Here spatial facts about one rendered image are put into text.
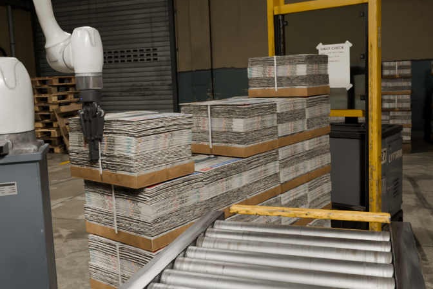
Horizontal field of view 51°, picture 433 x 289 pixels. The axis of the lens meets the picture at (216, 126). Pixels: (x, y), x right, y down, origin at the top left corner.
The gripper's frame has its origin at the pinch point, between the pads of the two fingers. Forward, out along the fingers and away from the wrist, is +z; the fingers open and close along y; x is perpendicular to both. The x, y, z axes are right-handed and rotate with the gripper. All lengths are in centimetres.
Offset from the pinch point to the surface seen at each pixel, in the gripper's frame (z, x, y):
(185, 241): 16, 18, -57
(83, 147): 0.7, -3.1, 10.5
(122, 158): 2.5, -2.0, -12.1
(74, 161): 6.0, -2.4, 15.8
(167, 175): 10.5, -15.9, -18.9
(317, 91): -13, -136, -19
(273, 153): 14, -89, -18
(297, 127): 4, -112, -19
